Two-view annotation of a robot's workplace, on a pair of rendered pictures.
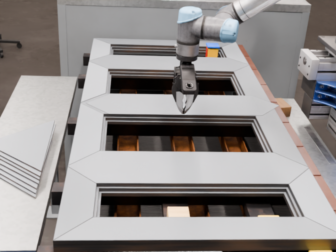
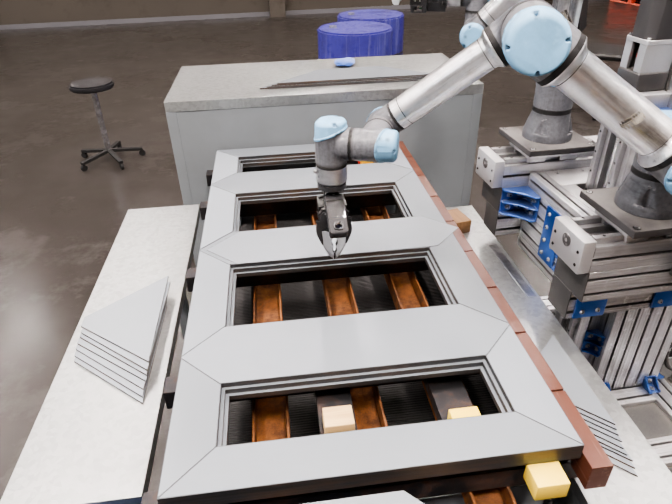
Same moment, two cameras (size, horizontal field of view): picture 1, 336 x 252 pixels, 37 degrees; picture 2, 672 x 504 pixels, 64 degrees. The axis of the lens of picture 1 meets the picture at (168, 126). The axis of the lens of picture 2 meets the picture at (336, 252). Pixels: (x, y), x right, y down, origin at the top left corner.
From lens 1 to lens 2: 41 cm
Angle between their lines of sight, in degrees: 5
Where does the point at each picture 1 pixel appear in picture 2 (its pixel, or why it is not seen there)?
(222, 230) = (401, 450)
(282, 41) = (451, 132)
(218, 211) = not seen: hidden behind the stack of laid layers
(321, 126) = not seen: hidden behind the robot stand
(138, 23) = (271, 126)
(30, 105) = (139, 253)
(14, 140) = (113, 314)
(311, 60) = (495, 163)
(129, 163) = (265, 343)
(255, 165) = (437, 328)
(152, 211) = not seen: hidden behind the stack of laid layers
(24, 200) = (127, 409)
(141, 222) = (286, 449)
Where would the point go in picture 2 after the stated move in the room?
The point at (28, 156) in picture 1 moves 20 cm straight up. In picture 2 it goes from (131, 339) to (111, 271)
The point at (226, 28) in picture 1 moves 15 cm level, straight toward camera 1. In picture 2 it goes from (382, 143) to (382, 171)
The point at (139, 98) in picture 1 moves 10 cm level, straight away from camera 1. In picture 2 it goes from (276, 235) to (276, 219)
